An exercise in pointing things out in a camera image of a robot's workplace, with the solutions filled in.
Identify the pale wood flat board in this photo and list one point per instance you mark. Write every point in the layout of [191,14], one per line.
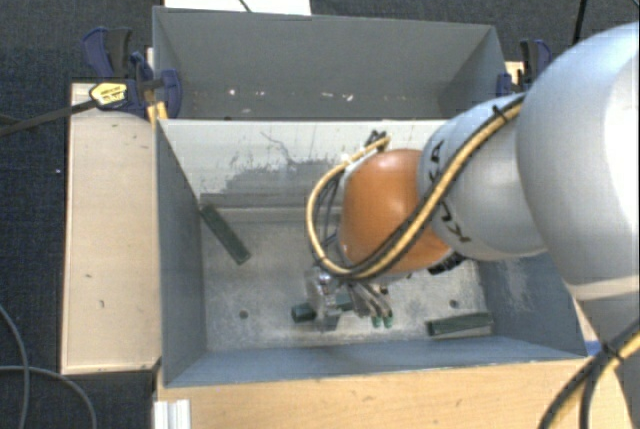
[110,242]

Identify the dark green block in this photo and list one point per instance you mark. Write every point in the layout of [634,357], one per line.
[460,324]
[301,313]
[225,233]

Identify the grey metal bin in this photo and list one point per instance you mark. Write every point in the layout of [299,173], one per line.
[260,297]

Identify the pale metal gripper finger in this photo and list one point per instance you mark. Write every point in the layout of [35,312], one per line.
[331,322]

